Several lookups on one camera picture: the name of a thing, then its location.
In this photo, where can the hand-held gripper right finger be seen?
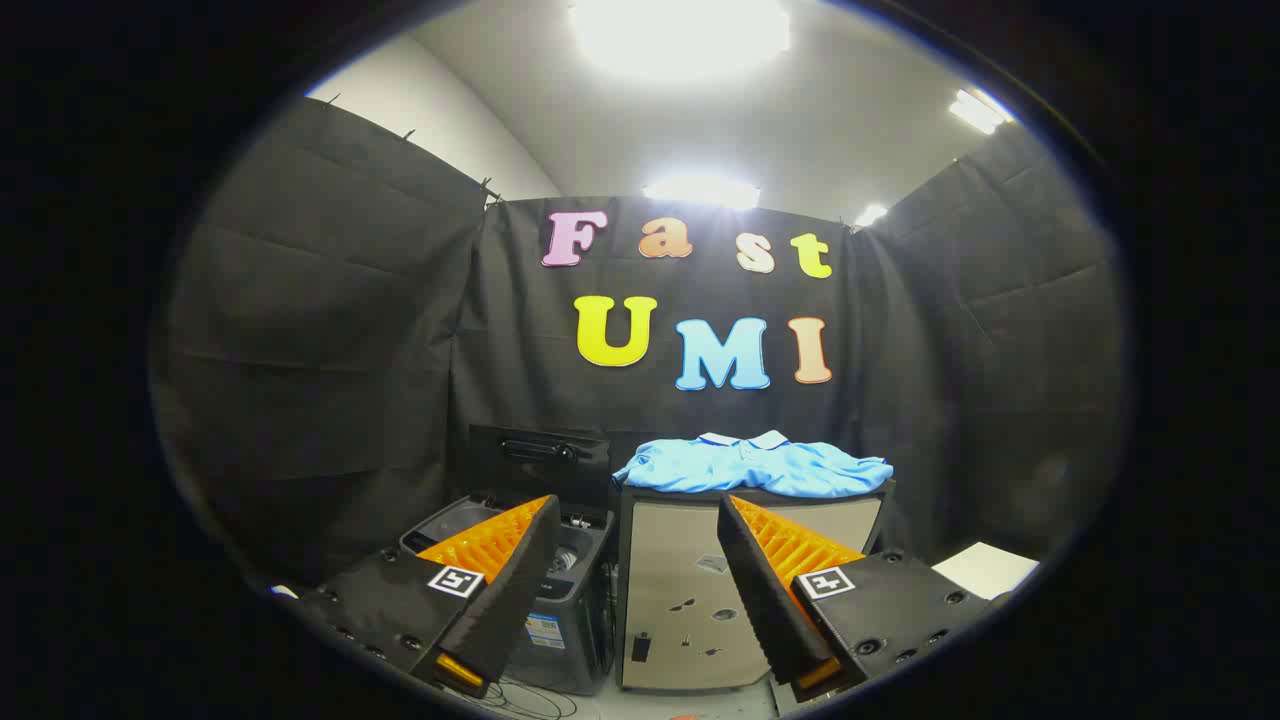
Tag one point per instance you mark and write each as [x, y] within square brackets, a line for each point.
[760, 590]

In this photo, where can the large round ceiling light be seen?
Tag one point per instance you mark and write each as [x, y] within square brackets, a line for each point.
[680, 35]

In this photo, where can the light blue polo shirt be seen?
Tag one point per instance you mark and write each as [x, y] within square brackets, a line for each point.
[760, 465]

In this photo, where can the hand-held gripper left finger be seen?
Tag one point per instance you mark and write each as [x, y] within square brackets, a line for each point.
[520, 580]

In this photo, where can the dark washing machine lid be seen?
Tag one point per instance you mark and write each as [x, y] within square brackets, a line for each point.
[540, 465]

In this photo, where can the black backdrop cloth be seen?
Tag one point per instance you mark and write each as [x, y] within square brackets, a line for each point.
[350, 300]

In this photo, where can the ceiling light panel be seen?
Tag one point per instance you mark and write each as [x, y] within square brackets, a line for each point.
[975, 108]
[700, 190]

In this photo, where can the grey washing machine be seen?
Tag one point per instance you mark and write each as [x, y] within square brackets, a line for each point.
[570, 650]

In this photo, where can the beige cabinet with dark frame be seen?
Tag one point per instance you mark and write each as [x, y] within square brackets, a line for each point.
[670, 600]

